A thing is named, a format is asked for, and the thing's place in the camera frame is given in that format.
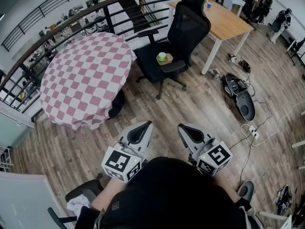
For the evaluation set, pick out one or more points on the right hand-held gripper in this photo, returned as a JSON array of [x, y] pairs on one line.
[[214, 159]]

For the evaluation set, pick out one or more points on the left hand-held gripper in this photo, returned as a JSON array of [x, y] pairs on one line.
[[119, 162]]

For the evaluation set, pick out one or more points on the yellow square tray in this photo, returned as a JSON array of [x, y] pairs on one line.
[[169, 59]]

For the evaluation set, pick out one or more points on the green cup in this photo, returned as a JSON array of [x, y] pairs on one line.
[[162, 55]]

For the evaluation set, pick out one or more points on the person's right forearm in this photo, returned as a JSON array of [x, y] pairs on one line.
[[226, 188]]

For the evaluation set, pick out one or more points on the person's left forearm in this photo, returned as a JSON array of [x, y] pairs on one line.
[[107, 194]]

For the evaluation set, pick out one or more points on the black table base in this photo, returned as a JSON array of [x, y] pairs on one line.
[[117, 106]]

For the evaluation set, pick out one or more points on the white power strip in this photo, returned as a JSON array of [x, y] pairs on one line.
[[254, 131]]

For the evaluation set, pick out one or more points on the open black grey case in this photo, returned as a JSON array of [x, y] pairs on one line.
[[245, 106]]

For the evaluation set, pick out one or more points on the grey oval object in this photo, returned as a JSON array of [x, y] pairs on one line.
[[246, 191]]

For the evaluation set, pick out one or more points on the pink white checkered tablecloth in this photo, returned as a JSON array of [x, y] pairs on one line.
[[83, 80]]

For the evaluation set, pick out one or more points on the black swivel chair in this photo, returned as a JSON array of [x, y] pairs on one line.
[[78, 192]]

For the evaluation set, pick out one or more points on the person's black shirt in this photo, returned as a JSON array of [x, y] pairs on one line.
[[114, 215]]

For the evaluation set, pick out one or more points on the small black floor device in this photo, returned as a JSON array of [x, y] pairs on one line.
[[245, 66]]

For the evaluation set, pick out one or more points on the crumpled white cloth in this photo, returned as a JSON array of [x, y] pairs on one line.
[[77, 203]]

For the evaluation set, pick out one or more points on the dark equipment bundle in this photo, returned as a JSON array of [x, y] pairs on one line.
[[284, 199]]

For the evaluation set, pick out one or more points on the black mesh office chair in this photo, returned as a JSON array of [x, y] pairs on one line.
[[188, 30]]

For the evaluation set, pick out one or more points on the wooden table white legs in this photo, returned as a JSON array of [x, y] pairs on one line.
[[226, 23]]

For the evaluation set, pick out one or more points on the dark staircase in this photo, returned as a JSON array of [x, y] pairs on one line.
[[134, 13]]

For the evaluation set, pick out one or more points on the white desk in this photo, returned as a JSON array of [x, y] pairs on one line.
[[23, 199]]

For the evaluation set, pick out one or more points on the small blue cup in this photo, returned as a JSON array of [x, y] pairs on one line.
[[209, 5]]

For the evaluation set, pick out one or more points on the white metal stool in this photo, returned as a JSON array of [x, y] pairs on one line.
[[4, 156]]

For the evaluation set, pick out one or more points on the curved black wooden-top railing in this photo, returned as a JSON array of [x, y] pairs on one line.
[[71, 17]]

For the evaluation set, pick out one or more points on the black far railing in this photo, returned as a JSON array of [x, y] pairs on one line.
[[43, 7]]

